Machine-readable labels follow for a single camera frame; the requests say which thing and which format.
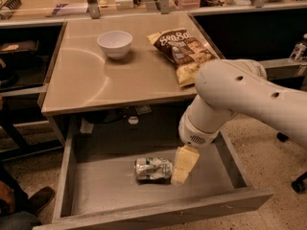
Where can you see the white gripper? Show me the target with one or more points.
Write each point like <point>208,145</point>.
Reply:
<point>196,133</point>

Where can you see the crushed 7up can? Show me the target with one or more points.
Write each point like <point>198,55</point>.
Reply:
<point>153,168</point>

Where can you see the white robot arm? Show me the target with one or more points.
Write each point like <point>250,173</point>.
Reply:
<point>228,87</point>

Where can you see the open grey wooden drawer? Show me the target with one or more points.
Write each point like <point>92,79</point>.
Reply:
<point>98,190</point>

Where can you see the counter cabinet with top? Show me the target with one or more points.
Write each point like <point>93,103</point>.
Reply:
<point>85,79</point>

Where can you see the sea salt chips bag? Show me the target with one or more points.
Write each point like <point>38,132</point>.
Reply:
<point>184,51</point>

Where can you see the white bowl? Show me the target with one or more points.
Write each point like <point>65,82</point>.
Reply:
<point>115,44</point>

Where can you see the brown shoe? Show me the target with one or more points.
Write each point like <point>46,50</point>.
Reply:
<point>39,200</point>

